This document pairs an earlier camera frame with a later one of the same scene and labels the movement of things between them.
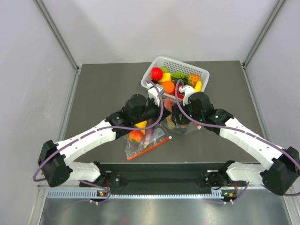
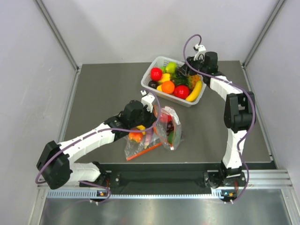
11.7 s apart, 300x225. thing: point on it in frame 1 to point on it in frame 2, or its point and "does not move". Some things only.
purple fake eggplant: x=149 y=135 does not move
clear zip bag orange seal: x=168 y=122 to x=167 y=126
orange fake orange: x=168 y=86 does not move
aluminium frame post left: x=45 y=12 does not move
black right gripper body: x=177 y=111 to x=196 y=64
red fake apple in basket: x=156 y=73 does not move
